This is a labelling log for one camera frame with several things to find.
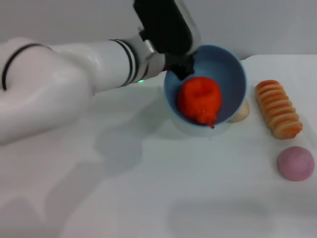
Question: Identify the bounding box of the round beige bun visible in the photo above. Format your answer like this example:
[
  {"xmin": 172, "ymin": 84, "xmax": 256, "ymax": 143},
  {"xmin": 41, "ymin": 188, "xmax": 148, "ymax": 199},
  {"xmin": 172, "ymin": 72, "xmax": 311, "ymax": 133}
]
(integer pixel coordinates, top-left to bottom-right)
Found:
[{"xmin": 226, "ymin": 97, "xmax": 250, "ymax": 124}]

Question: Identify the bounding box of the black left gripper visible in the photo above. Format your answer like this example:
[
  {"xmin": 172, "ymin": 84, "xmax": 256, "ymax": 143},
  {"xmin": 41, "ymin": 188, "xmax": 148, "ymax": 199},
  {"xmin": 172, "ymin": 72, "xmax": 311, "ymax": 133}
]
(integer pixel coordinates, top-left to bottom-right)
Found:
[{"xmin": 163, "ymin": 51, "xmax": 198, "ymax": 81}]

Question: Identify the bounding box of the long striped bread roll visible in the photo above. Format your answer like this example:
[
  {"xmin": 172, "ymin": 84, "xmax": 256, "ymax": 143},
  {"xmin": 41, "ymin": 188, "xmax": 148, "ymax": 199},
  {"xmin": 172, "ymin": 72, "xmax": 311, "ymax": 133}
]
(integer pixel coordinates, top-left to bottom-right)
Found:
[{"xmin": 255, "ymin": 79, "xmax": 303, "ymax": 140}]

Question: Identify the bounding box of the round pink bun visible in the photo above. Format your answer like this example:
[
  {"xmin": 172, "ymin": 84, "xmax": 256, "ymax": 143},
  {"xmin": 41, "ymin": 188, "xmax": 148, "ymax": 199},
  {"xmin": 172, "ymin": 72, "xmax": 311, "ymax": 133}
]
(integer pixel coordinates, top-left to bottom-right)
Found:
[{"xmin": 276, "ymin": 146, "xmax": 315, "ymax": 181}]

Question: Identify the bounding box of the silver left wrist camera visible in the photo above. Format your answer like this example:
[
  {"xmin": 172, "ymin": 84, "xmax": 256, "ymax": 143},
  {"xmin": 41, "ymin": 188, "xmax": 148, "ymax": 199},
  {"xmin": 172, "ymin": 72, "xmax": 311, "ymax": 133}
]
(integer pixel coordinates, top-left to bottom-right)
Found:
[{"xmin": 133, "ymin": 0, "xmax": 202, "ymax": 57}]

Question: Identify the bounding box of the orange fruit with stem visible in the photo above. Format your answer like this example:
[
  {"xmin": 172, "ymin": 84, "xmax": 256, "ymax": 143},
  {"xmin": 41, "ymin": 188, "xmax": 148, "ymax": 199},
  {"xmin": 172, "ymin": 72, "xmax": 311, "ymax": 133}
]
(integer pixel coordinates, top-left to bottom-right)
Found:
[{"xmin": 177, "ymin": 77, "xmax": 222, "ymax": 130}]

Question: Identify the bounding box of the blue bowl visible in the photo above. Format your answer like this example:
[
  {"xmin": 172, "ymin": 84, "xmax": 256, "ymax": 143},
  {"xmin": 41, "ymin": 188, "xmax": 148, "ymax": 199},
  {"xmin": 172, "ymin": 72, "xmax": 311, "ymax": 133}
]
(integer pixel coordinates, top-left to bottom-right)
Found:
[{"xmin": 163, "ymin": 44, "xmax": 248, "ymax": 136}]

